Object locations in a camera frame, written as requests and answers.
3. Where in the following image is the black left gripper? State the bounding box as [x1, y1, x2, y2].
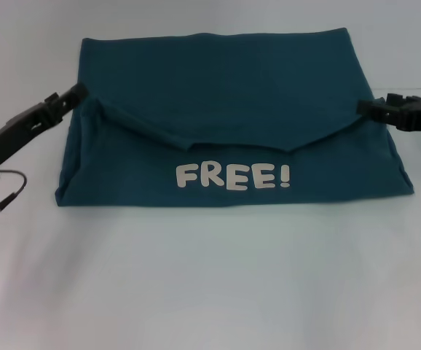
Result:
[0, 82, 89, 167]

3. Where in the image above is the teal blue t-shirt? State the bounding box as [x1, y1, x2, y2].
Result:
[53, 27, 415, 210]

